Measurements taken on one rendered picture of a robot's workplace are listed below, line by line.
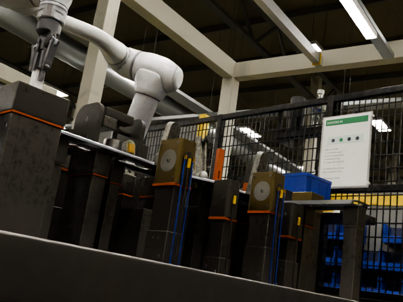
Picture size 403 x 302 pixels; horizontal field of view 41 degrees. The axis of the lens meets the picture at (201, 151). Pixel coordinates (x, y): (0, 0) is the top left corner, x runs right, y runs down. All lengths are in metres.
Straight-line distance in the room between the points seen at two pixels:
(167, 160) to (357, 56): 4.93
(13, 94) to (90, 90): 8.88
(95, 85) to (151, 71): 7.90
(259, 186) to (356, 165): 0.67
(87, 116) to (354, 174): 1.06
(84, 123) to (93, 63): 8.52
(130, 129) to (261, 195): 0.49
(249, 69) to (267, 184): 5.15
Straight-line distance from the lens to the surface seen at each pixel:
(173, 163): 1.35
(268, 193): 1.58
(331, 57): 6.27
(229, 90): 6.71
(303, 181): 2.05
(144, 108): 2.19
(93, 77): 10.07
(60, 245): 0.37
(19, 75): 8.74
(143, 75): 2.20
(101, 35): 2.13
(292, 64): 6.44
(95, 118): 1.66
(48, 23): 1.81
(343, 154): 2.23
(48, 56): 1.76
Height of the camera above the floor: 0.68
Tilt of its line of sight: 14 degrees up
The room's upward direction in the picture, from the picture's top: 8 degrees clockwise
